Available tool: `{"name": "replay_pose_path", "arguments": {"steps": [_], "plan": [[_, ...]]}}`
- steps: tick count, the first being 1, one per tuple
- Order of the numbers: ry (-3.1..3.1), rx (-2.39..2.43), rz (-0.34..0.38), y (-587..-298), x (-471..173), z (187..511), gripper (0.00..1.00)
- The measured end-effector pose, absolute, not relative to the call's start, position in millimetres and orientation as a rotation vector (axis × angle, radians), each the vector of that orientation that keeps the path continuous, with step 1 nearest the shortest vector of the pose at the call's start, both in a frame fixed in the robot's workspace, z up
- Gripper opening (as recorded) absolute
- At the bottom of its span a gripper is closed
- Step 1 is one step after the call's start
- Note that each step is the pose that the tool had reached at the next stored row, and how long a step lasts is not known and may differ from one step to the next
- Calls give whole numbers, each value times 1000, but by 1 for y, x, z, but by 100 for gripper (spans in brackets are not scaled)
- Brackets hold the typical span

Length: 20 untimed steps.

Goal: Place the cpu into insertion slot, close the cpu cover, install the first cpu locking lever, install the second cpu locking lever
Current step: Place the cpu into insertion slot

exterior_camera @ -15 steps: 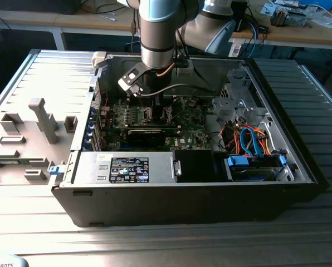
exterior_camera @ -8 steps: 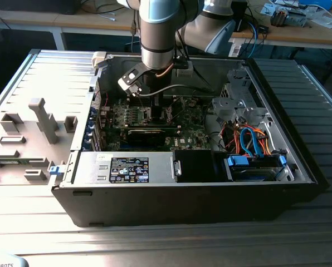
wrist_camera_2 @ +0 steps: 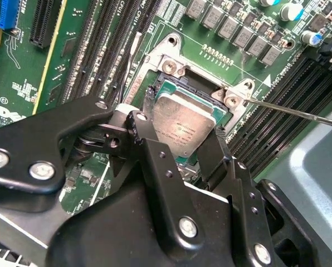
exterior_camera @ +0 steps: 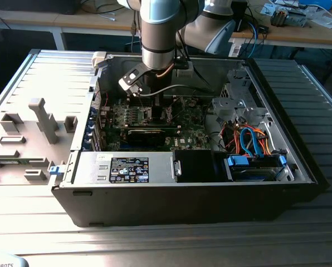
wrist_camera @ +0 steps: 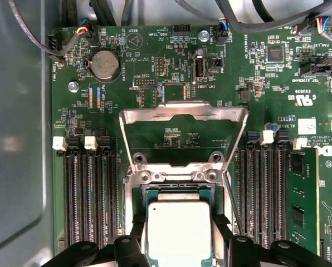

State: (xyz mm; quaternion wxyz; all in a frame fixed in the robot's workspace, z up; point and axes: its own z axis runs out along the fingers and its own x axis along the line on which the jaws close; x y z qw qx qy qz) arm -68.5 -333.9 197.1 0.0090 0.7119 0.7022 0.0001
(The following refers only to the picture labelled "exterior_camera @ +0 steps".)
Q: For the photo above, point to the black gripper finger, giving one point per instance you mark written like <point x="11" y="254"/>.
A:
<point x="159" y="108"/>

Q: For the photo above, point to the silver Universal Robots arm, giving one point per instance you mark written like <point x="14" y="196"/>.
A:
<point x="157" y="36"/>

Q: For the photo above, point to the CPU socket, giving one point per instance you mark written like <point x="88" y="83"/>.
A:
<point x="147" y="116"/>

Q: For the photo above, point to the black copper CPU cooler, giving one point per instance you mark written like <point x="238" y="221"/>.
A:
<point x="278" y="17"/>

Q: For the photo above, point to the black graphics card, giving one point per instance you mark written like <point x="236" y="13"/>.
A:
<point x="146" y="137"/>

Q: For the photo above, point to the round silver coin battery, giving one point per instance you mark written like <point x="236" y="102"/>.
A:
<point x="192" y="103"/>

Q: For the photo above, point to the green motherboard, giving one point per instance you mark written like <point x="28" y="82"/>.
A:
<point x="191" y="130"/>

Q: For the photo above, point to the silver rear port block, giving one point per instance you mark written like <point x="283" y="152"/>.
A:
<point x="104" y="114"/>

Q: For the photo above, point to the beige plastic case latch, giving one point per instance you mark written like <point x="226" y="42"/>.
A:
<point x="99" y="59"/>

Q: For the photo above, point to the silver metal drive cage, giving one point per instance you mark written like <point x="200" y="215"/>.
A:
<point x="230" y="107"/>

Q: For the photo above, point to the silver power supply unit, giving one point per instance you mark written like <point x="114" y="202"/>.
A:
<point x="93" y="167"/>

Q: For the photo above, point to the white barcode label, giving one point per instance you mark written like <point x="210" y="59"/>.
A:
<point x="235" y="50"/>

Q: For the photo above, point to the hard disk in blue carrier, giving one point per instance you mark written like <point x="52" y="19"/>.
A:
<point x="238" y="161"/>

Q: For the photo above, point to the black open PC case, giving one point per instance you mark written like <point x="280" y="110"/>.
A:
<point x="155" y="205"/>

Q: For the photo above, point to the black desktop box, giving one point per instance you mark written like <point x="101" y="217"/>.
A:
<point x="241" y="26"/>

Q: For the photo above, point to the blue plastic clip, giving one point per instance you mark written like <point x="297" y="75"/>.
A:
<point x="54" y="170"/>

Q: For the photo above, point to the grey parts rack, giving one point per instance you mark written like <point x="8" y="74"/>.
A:
<point x="29" y="130"/>

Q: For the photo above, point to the wooden desk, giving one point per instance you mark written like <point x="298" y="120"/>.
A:
<point x="29" y="19"/>
<point x="294" y="34"/>

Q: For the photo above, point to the black flat device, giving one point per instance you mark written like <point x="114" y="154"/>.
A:
<point x="35" y="6"/>

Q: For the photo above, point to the grey metal device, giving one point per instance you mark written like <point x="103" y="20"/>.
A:
<point x="297" y="20"/>

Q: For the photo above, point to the green RAM stick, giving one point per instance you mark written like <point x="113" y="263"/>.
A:
<point x="7" y="162"/>

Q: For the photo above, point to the blue plastic box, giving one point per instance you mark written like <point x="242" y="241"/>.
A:
<point x="316" y="3"/>

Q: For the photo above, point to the black faced wrist camera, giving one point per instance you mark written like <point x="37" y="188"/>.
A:
<point x="124" y="83"/>

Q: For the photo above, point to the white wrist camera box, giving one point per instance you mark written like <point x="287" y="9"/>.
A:
<point x="184" y="73"/>

